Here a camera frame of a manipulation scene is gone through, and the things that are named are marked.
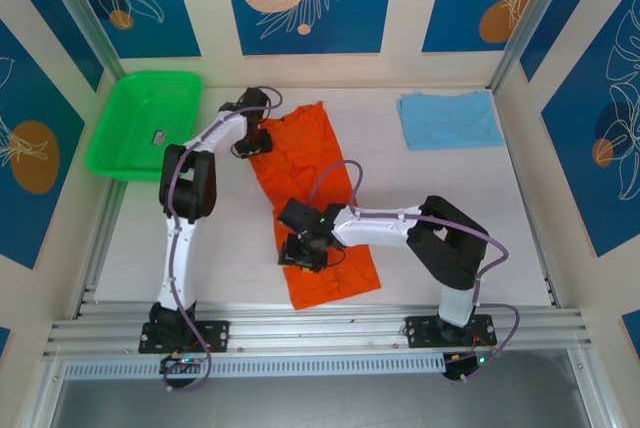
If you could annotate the orange t-shirt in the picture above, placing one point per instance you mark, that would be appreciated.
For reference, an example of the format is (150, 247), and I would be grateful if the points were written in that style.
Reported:
(310, 158)

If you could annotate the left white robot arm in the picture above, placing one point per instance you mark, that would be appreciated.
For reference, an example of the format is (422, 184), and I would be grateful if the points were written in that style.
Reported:
(182, 248)

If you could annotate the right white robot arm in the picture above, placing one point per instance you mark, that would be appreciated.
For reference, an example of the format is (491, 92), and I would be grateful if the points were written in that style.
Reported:
(380, 228)

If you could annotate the small label sticker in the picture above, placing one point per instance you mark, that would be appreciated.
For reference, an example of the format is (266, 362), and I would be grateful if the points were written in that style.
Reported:
(160, 137)

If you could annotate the green plastic basket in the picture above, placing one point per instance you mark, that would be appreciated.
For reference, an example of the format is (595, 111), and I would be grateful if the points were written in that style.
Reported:
(135, 103)

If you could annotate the folded light blue t-shirt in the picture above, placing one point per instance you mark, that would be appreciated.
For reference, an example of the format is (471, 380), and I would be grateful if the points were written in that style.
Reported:
(450, 120)

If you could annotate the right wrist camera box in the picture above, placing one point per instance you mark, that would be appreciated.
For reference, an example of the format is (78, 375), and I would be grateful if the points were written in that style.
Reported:
(297, 215)

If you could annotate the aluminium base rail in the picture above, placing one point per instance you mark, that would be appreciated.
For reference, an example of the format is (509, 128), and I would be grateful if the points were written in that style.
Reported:
(320, 333)

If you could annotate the aluminium side rail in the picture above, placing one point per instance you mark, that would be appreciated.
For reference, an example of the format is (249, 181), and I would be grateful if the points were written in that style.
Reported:
(546, 268)
(102, 238)

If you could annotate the aluminium frame post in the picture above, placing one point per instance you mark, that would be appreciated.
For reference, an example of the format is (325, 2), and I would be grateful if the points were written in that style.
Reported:
(81, 13)
(532, 13)

